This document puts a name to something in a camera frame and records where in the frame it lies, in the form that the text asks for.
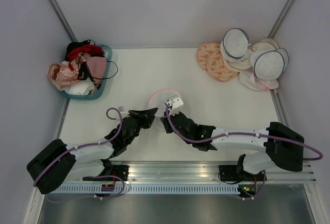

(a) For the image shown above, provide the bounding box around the white mesh bag blue trim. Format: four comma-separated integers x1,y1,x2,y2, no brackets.
221,28,249,63

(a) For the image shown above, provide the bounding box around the aluminium frame post right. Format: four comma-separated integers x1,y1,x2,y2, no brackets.
268,0,295,39

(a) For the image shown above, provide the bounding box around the red lace bra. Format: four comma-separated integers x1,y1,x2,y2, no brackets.
68,44,104,61

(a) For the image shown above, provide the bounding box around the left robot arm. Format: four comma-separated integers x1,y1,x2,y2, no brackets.
26,108,158,195

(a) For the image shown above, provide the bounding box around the floral peach laundry bag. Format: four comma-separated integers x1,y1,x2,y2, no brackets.
196,42,222,70

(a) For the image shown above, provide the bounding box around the black bra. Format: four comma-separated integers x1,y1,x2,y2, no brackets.
64,39,119,81

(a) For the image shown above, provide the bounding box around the aluminium frame post left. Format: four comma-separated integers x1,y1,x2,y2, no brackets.
48,0,77,42

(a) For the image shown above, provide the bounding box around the white bra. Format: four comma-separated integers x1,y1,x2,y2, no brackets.
63,80,94,95

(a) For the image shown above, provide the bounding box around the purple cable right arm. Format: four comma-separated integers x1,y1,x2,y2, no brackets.
164,105,323,201

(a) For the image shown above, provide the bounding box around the flat white bag pink trim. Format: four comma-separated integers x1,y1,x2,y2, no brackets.
239,69,279,91

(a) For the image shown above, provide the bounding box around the teal plastic basket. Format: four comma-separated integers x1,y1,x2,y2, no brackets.
47,40,113,100

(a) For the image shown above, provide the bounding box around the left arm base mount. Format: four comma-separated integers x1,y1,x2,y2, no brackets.
82,165,129,181

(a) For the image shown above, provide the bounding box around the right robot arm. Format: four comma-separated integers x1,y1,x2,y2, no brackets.
160,113,304,180

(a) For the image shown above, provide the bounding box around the large white bag blue trim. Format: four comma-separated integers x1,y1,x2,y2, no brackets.
250,48,289,80

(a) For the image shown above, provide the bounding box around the dusty pink bra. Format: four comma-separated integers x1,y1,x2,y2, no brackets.
86,57,107,81

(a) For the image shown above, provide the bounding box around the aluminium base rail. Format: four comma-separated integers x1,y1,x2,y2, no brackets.
38,160,317,183

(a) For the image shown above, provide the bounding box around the white slotted cable duct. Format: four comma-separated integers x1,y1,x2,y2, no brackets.
53,183,239,195

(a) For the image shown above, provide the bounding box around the aluminium frame post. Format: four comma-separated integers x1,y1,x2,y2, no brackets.
48,0,77,42
268,0,295,39

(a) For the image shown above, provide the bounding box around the cream laundry bag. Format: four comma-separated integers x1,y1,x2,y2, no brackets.
220,39,278,72

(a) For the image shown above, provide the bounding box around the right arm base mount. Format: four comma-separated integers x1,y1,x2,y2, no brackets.
218,165,248,184

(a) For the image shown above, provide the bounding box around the aluminium side rail right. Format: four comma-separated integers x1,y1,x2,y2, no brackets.
270,90,301,163

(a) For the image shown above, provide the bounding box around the peach satin bra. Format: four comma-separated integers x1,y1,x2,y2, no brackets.
47,63,79,91

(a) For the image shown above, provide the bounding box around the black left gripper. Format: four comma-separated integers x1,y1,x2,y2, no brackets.
126,108,159,145

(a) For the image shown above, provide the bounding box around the white mesh bag pink zipper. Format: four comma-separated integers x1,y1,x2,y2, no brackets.
147,88,182,117

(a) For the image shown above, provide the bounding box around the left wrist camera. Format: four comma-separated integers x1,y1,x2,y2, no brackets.
118,106,128,114

